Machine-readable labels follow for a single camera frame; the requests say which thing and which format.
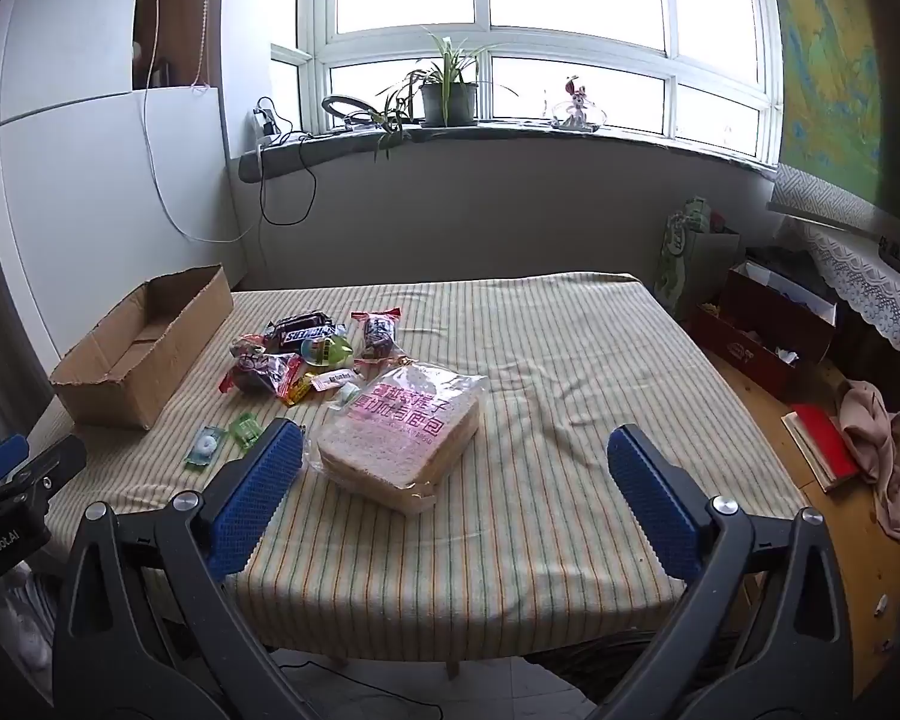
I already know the green paper bag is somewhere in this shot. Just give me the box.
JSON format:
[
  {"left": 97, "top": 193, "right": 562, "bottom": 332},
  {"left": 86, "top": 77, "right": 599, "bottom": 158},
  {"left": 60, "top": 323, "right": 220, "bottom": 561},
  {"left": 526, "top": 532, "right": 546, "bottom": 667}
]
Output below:
[{"left": 654, "top": 196, "right": 743, "bottom": 316}]

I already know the black cable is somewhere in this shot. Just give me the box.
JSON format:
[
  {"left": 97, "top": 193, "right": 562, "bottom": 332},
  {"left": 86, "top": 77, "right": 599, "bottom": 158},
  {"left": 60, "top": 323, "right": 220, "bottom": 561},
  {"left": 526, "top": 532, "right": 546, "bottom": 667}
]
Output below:
[{"left": 259, "top": 131, "right": 320, "bottom": 226}]

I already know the sliced bread bag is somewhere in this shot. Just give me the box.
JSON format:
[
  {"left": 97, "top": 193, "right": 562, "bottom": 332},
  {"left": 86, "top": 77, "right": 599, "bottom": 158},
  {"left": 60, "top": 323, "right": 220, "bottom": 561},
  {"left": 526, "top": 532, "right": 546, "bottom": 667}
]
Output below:
[{"left": 316, "top": 361, "right": 490, "bottom": 517}]

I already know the brown cardboard box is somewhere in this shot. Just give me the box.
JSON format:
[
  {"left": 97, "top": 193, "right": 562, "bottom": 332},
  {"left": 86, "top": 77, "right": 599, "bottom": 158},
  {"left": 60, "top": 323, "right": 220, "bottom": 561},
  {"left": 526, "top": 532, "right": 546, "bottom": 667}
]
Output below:
[{"left": 49, "top": 264, "right": 235, "bottom": 432}]

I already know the white cabinet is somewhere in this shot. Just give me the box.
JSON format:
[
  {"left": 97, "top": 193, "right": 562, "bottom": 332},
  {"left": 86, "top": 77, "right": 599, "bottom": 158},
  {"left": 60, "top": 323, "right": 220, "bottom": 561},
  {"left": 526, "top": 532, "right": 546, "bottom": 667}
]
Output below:
[{"left": 0, "top": 0, "right": 248, "bottom": 421}]

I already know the glass bowl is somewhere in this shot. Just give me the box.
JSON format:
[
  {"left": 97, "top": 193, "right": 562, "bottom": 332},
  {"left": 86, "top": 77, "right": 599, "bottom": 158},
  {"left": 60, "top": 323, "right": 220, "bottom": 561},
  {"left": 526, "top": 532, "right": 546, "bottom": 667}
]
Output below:
[{"left": 544, "top": 101, "right": 608, "bottom": 131}]

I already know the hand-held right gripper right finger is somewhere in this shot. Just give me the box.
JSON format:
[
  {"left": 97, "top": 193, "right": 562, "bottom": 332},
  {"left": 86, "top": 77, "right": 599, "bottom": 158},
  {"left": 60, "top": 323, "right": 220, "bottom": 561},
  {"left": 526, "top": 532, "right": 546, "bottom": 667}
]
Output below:
[{"left": 592, "top": 424, "right": 853, "bottom": 720}]

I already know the black ring light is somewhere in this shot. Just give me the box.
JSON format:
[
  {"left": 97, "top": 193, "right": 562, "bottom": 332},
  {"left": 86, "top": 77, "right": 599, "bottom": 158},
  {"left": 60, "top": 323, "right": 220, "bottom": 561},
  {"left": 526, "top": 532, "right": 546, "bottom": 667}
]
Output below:
[{"left": 322, "top": 94, "right": 382, "bottom": 133}]

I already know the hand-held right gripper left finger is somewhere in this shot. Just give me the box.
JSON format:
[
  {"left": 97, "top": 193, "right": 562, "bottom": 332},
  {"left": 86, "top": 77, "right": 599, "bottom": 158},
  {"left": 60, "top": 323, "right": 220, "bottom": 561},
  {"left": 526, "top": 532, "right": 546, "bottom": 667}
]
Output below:
[{"left": 51, "top": 418, "right": 323, "bottom": 720}]

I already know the brown chocolate bar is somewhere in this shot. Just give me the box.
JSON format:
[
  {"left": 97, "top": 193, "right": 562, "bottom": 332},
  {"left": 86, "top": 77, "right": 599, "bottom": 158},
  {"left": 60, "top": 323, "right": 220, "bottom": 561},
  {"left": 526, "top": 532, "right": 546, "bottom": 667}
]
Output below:
[{"left": 264, "top": 311, "right": 346, "bottom": 350}]

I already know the white lace cloth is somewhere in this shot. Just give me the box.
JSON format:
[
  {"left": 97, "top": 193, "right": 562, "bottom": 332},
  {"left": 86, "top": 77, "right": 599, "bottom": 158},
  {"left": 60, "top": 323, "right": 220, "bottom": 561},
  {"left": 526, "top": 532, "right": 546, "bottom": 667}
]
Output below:
[{"left": 776, "top": 214, "right": 900, "bottom": 406}]

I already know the white charger plug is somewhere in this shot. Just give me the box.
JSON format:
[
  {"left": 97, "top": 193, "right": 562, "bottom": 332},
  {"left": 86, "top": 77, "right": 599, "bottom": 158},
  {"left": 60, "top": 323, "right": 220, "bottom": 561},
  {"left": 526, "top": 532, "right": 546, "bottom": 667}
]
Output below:
[{"left": 253, "top": 97, "right": 286, "bottom": 143}]

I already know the wall poster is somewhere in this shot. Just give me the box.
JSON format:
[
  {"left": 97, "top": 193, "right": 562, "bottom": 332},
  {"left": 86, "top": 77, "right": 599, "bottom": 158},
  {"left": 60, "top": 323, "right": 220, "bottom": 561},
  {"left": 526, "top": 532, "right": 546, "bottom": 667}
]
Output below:
[{"left": 765, "top": 0, "right": 900, "bottom": 237}]

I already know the beige cloth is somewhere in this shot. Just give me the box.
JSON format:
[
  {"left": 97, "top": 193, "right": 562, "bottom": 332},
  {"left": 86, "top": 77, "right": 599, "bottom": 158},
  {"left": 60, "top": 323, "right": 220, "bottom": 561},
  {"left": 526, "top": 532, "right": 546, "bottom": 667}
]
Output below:
[{"left": 832, "top": 379, "right": 900, "bottom": 541}]

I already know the toy figurine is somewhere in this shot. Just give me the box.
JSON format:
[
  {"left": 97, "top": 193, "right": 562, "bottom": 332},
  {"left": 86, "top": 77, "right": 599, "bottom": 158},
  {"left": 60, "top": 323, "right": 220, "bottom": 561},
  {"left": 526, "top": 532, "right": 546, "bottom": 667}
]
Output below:
[{"left": 559, "top": 76, "right": 593, "bottom": 128}]

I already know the red book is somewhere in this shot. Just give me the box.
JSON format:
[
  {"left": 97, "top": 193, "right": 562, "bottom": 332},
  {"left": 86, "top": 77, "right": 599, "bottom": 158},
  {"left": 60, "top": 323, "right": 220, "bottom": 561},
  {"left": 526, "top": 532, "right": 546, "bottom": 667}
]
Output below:
[{"left": 784, "top": 403, "right": 863, "bottom": 492}]

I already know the potted spider plant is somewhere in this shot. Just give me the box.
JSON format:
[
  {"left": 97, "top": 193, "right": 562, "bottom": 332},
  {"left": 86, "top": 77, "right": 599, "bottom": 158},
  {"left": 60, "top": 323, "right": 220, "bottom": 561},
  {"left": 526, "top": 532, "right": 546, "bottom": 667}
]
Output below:
[{"left": 375, "top": 28, "right": 518, "bottom": 162}]

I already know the striped table cloth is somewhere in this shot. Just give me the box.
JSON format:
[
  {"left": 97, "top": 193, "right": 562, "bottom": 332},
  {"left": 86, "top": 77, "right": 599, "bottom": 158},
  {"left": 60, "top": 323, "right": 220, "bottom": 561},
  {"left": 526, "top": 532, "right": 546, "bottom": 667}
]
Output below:
[{"left": 26, "top": 272, "right": 807, "bottom": 665}]

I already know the red cardboard box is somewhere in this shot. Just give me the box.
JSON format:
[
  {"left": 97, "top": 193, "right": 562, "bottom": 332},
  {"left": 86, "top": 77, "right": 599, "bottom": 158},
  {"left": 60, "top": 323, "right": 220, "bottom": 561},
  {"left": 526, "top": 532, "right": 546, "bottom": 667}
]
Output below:
[{"left": 690, "top": 262, "right": 837, "bottom": 402}]

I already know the white cable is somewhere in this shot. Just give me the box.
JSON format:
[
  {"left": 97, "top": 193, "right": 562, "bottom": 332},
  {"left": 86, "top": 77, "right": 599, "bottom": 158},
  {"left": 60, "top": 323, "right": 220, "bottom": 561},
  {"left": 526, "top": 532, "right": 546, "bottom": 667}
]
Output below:
[{"left": 141, "top": 0, "right": 250, "bottom": 245}]

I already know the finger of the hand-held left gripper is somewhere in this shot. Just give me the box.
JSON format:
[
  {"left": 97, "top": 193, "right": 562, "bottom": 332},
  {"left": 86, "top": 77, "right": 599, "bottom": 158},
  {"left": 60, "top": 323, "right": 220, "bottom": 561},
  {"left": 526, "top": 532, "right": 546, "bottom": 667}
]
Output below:
[
  {"left": 0, "top": 433, "right": 31, "bottom": 487},
  {"left": 0, "top": 435, "right": 89, "bottom": 533}
]

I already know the grey window sill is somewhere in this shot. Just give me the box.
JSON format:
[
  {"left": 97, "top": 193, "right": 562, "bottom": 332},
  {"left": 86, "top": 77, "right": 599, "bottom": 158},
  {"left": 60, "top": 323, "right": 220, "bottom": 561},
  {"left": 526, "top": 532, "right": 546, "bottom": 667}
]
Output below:
[{"left": 240, "top": 124, "right": 777, "bottom": 185}]

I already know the red-edged clear cake packet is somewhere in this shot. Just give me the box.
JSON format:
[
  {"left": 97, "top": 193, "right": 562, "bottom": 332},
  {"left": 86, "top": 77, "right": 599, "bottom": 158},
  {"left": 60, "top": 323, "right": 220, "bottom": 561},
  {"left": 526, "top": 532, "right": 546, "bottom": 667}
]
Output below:
[
  {"left": 350, "top": 307, "right": 410, "bottom": 372},
  {"left": 220, "top": 349, "right": 305, "bottom": 397}
]

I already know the person's left forearm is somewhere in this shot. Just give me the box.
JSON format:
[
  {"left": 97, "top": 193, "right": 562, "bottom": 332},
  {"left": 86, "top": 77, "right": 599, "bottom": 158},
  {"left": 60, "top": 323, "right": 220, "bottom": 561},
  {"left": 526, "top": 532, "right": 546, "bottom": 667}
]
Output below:
[{"left": 0, "top": 566, "right": 53, "bottom": 683}]

